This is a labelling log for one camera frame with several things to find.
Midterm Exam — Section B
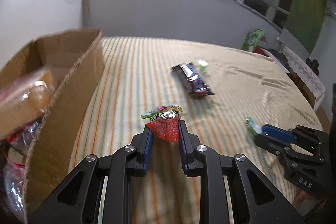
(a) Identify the small green candy packet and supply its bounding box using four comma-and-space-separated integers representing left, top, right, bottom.
245, 117, 263, 136

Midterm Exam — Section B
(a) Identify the small red candy packet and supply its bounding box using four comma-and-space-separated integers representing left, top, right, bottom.
141, 104, 183, 143

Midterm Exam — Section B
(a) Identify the Snickers bar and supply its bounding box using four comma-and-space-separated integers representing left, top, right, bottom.
171, 63, 215, 97

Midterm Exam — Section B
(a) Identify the chocolate cake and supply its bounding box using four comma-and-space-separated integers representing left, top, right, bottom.
3, 119, 42, 222

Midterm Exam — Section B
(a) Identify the person's right hand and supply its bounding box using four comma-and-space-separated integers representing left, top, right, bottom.
293, 189, 317, 211

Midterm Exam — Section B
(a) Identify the lace covered side table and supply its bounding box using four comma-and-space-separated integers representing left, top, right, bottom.
280, 44, 326, 111

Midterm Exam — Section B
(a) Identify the striped bed sheet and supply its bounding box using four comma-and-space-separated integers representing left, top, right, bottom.
69, 37, 321, 202

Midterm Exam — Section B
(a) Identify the red storage box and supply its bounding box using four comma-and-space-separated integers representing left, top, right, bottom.
253, 46, 276, 59

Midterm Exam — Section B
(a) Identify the green plastic bag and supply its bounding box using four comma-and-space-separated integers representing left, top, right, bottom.
241, 28, 265, 52

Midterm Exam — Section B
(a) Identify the cardboard box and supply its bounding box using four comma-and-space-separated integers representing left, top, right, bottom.
1, 28, 104, 223

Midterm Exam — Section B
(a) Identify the bread in clear bag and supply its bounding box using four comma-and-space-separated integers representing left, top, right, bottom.
1, 67, 57, 140

